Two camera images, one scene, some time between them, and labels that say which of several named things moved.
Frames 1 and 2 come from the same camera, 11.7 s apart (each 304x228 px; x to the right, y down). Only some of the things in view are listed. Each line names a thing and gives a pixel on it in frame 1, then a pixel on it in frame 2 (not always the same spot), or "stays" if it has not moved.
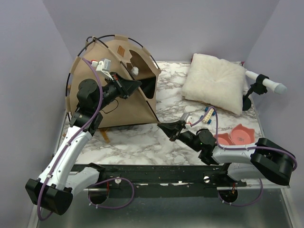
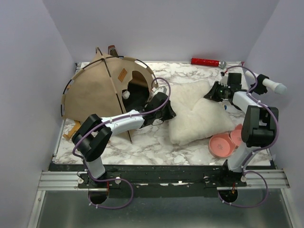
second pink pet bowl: [240, 135] stays
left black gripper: [124, 87] to [170, 113]
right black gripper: [173, 129] to [211, 94]
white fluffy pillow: [216, 82] to [197, 117]
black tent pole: [127, 70] to [99, 52]
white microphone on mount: [262, 84] stays
